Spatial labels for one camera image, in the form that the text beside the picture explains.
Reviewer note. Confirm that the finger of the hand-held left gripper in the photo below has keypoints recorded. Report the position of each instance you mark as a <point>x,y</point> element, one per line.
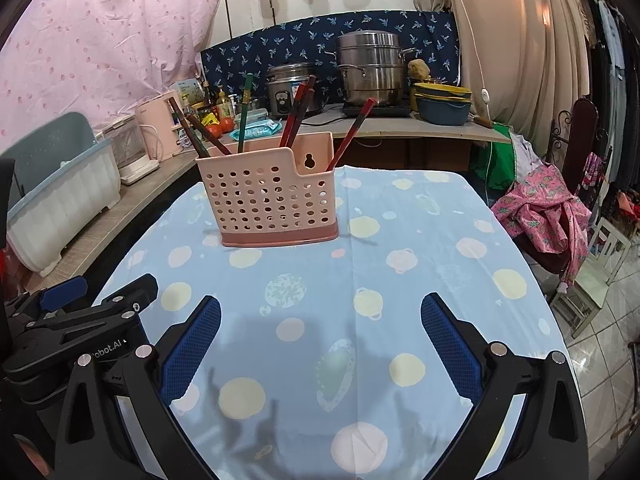
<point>62,292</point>
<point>125,302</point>

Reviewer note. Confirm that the dark brown chopstick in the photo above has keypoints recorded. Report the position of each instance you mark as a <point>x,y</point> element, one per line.
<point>187,127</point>
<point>207,135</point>

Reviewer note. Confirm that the pink perforated utensil basket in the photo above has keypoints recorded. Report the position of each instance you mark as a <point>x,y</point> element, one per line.
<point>265,200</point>

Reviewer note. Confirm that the pink dotted cloth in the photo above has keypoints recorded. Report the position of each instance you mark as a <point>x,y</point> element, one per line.
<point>100,35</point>

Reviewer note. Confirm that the green cloth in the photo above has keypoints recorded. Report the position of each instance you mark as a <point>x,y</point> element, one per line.
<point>492,160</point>

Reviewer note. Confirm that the blue dotted tablecloth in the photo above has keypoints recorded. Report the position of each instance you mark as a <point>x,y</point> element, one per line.
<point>350,270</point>

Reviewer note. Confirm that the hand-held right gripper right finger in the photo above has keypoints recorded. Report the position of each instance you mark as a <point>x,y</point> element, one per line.
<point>450,345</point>

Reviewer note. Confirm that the yellow bowl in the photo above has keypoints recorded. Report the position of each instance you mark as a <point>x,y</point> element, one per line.
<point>442,91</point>

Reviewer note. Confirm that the pink kitchen appliance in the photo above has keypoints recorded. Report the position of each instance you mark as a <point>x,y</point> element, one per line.
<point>157,127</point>

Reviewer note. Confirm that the green chopstick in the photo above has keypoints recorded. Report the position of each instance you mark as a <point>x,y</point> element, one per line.
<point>245,110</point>

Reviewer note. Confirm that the blue bowl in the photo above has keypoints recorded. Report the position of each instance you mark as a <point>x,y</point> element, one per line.
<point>442,112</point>

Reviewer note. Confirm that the white stool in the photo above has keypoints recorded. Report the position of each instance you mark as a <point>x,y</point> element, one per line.
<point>595,270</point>

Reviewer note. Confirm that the blue floral cloth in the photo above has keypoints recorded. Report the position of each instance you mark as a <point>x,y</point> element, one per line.
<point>310,40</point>

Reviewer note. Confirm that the yellow sponge brush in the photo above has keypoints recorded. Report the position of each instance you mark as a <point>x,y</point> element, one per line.
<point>419,70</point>

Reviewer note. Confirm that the steel rice cooker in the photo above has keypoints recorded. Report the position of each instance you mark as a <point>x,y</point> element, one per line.
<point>287,90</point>

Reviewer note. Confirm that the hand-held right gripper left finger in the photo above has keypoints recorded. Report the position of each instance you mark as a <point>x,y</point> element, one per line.
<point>192,350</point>

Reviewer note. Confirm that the black induction cooktop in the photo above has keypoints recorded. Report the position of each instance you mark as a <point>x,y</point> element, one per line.
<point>377,109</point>

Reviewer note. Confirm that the hanging clothes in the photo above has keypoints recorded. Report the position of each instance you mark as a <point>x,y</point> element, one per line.
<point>615,85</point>

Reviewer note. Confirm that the red tomato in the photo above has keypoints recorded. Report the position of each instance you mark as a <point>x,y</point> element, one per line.
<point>227,125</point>
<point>215,130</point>

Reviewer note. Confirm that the pink floral garment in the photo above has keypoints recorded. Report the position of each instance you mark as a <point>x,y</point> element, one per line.
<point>540,210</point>

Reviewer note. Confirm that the beige curtain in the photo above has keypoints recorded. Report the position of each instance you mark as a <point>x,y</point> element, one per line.
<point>510,35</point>

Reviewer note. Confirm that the wooden counter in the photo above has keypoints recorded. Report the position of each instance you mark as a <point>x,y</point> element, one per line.
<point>150,195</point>

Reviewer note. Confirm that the steel steamer pot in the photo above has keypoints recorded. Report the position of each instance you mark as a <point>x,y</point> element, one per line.
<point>370,70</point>

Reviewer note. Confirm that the dark red chopstick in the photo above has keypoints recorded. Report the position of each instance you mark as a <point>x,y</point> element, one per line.
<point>352,130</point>

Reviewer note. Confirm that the dark wooden chair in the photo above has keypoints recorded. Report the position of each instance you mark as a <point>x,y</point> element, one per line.
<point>582,130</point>

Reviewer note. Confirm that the yellow oil bottle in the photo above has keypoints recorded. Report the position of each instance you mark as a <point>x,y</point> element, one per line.
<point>222,105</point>

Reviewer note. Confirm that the white ribbed dish tub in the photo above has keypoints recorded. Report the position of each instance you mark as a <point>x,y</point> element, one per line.
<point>65,210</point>

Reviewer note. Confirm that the white kitchen appliance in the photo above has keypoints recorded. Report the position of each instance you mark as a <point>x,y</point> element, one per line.
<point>130,152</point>

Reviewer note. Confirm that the grey-blue tub lid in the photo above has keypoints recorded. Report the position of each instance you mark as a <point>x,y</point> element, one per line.
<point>45,145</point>

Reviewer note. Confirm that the wet wipes packet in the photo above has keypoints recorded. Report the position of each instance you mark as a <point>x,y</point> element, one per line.
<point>255,131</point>

